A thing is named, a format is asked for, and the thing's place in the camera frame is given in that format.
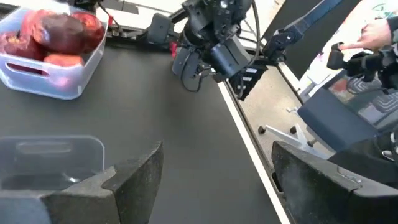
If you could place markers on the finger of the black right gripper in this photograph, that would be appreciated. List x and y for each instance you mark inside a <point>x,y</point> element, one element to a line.
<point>186,60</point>
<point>231,57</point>

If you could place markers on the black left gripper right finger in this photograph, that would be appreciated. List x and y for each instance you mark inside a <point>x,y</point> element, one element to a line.
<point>317,193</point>

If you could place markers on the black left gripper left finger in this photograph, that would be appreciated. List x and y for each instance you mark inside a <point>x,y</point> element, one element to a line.
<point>124,193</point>

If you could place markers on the dark red apple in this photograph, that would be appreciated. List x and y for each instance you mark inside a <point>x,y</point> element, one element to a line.
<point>59,34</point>

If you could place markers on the person's leg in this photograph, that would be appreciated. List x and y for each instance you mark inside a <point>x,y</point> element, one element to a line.
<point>367,161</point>

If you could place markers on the clear plastic basket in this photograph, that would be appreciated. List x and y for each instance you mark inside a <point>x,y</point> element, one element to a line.
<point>62,161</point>

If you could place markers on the dark blue office chair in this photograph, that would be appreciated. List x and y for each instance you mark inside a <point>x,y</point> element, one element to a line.
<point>332,121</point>

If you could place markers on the translucent white plastic basket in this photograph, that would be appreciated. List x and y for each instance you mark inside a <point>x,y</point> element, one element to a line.
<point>53,81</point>

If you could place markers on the person's hand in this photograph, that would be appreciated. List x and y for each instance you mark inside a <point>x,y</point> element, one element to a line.
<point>373,35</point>

